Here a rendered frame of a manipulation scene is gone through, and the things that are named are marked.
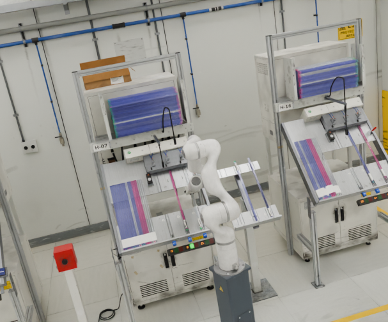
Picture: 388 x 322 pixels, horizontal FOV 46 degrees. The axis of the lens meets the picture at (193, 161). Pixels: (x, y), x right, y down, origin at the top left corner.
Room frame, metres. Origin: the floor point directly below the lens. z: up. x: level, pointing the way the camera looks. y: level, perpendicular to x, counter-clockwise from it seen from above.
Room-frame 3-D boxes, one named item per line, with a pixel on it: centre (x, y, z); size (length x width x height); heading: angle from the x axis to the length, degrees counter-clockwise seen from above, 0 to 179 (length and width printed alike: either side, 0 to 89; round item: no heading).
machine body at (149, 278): (3.41, 0.37, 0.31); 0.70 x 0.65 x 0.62; 100
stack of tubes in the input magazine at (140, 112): (3.30, 0.29, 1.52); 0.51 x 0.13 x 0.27; 100
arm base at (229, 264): (2.37, -0.11, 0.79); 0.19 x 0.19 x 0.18
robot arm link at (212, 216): (2.37, -0.07, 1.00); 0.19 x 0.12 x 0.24; 104
